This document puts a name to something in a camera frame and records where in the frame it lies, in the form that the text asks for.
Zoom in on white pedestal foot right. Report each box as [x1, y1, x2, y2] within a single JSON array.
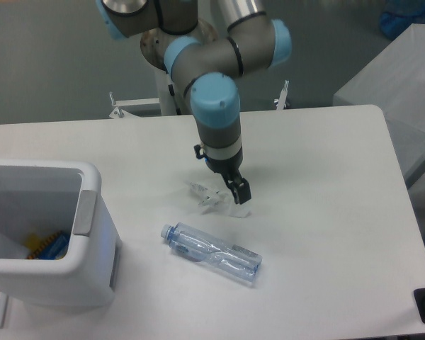
[[273, 80, 290, 111]]

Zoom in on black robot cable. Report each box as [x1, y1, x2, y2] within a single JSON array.
[[167, 83, 182, 115]]

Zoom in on blue yellow trash in bin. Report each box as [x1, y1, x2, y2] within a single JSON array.
[[26, 231, 70, 260]]

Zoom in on white trash can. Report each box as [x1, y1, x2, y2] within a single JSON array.
[[0, 159, 122, 307]]

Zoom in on white pedestal foot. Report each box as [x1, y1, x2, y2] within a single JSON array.
[[273, 80, 290, 111], [108, 91, 161, 119]]

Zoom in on white paper wrapper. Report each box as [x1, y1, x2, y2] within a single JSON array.
[[186, 181, 251, 218]]

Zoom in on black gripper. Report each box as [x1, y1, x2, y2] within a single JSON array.
[[193, 144, 251, 205]]

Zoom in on grey covered side table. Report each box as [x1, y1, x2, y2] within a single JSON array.
[[333, 24, 425, 187]]

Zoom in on blue plastic bag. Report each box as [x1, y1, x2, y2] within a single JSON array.
[[379, 1, 425, 40]]

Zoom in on clear plastic water bottle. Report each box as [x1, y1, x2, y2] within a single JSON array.
[[161, 222, 262, 283]]

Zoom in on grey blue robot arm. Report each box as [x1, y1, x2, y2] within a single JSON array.
[[96, 1, 292, 205]]

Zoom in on white pedestal foot left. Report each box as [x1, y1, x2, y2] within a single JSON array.
[[108, 91, 161, 119]]

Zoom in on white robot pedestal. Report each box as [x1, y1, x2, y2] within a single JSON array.
[[139, 19, 220, 116]]

